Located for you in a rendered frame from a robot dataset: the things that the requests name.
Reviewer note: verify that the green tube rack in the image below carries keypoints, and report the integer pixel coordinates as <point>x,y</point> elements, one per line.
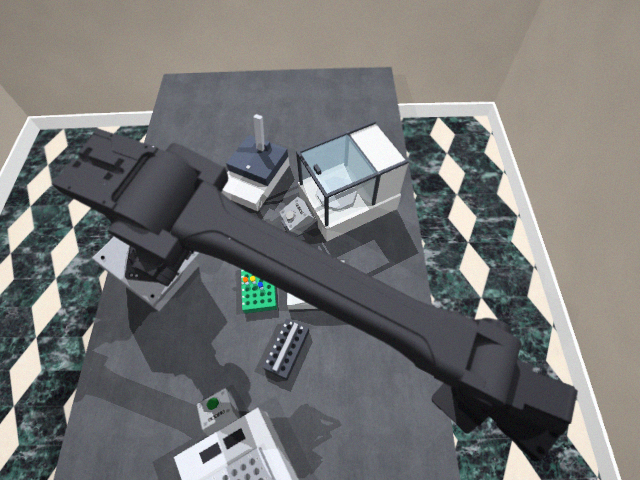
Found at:
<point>254,299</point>

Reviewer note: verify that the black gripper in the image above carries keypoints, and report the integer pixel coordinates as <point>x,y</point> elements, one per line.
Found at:
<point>444,399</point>

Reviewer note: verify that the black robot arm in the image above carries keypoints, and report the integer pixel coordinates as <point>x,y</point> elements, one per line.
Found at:
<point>178,191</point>

